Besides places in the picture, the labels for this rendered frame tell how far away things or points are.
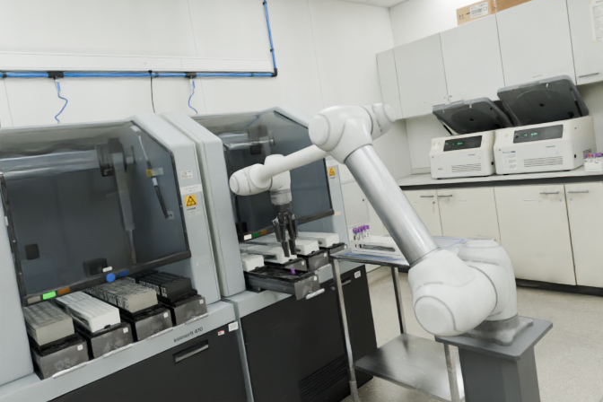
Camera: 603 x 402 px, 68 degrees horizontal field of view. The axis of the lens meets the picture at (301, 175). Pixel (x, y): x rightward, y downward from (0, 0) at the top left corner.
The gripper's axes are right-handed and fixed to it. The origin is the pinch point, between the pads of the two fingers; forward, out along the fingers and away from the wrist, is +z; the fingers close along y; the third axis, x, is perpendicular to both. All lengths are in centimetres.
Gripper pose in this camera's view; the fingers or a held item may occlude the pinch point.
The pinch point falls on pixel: (289, 248)
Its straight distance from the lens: 198.7
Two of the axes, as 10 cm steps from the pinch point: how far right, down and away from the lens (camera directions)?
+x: 6.6, -0.6, -7.5
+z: 1.5, 9.9, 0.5
